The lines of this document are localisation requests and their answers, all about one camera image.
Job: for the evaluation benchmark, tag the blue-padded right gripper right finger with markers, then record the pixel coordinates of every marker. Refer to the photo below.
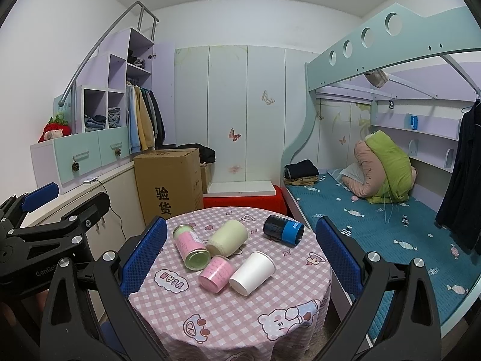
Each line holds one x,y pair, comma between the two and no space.
411,329

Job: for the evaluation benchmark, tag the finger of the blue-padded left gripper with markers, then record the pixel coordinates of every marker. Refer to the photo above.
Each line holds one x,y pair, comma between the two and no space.
40,197

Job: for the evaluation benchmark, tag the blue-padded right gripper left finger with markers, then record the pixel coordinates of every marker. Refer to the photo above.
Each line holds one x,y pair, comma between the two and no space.
69,330

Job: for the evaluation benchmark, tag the pale green cup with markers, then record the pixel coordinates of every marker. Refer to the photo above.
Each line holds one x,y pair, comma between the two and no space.
227,239

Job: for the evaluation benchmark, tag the tall pink green cup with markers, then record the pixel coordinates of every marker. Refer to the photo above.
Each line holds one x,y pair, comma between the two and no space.
193,252

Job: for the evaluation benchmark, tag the dark blue cup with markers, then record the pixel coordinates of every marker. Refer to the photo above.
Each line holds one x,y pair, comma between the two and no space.
284,230

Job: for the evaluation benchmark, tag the small pink cup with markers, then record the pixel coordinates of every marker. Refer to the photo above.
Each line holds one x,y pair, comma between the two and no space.
215,276

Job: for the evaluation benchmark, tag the white paper cup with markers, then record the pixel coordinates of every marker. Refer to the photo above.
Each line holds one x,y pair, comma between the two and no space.
256,269

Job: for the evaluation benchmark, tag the teal drawer cabinet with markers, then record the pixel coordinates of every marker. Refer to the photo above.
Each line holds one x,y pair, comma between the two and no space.
71,160

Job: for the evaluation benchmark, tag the red strawberry plush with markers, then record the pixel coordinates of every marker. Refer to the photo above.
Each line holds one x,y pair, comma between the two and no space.
57,127

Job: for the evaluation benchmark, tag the white low cupboard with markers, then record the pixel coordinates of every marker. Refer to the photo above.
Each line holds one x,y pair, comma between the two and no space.
112,201

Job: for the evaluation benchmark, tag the folded jeans stack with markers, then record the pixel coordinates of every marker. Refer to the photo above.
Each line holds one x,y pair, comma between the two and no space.
100,122

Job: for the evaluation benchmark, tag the teal patterned mattress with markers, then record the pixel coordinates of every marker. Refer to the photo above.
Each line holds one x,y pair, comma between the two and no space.
400,233

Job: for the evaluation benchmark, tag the pink checkered tablecloth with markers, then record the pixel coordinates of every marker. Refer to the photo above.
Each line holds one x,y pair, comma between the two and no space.
281,319

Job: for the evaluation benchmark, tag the purple stair shelf unit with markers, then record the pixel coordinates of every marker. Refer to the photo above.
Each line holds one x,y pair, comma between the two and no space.
129,57

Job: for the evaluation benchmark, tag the yellow hanging jacket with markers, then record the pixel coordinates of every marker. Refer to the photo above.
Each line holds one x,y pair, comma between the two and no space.
145,129

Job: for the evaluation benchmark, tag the light blue hanging shirt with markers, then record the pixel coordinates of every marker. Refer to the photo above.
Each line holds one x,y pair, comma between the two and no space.
135,146

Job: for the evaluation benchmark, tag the black hanging garment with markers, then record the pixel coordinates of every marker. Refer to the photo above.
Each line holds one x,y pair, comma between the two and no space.
460,209

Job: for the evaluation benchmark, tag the large cardboard box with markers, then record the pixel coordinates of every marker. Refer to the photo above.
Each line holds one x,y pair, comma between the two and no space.
168,182

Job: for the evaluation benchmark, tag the dark hanging coats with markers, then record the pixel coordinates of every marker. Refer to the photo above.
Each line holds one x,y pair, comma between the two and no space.
161,133

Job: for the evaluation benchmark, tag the green pink plush pillow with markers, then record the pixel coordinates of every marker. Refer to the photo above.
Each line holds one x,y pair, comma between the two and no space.
389,175

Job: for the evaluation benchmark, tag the white pillow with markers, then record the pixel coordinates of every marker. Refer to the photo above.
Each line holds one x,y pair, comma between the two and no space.
355,172

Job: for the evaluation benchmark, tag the small cardboard box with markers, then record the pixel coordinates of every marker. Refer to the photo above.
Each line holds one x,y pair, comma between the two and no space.
206,177

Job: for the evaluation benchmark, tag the black bag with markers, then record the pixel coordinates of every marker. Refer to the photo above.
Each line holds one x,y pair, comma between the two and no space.
206,154

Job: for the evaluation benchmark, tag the red storage box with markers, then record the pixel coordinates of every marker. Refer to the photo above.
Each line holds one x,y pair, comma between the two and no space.
275,203

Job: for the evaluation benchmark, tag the folded dark clothes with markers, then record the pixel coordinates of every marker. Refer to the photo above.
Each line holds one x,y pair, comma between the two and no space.
303,173

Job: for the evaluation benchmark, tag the small blue box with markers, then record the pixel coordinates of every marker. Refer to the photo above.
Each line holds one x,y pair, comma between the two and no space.
410,122

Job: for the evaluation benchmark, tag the grey metal handrail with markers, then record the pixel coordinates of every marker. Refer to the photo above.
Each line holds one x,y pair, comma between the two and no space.
107,37

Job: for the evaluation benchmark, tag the white butterfly wardrobe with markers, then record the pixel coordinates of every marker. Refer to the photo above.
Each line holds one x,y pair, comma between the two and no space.
246,103

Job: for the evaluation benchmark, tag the purple wall shelves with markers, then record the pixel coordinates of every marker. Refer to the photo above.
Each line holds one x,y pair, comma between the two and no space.
434,143

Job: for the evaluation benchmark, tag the teal bunk bed frame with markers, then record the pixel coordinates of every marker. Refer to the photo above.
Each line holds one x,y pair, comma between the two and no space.
396,56

